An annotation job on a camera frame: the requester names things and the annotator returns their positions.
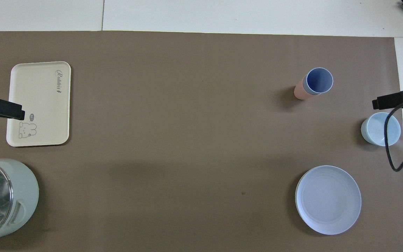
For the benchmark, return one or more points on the tall blue ribbed cup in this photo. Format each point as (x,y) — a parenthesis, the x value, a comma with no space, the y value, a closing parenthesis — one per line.
(318,81)

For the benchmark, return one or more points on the tall pink cup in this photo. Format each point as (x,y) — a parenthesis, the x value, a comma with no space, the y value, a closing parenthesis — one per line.
(299,92)

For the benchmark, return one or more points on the cream rabbit print tray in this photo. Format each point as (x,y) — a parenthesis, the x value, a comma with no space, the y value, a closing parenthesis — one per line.
(44,105)

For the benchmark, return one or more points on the light blue bowl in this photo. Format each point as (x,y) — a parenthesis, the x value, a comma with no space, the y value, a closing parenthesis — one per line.
(376,131)

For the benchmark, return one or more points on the pale green electric pot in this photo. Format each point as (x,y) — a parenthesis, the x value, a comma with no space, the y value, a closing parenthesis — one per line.
(25,196)

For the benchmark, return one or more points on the pale blue round plate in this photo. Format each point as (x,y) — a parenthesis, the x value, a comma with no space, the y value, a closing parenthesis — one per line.
(328,199)

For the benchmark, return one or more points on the large brown table mat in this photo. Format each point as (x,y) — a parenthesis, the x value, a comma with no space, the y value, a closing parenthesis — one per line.
(194,140)

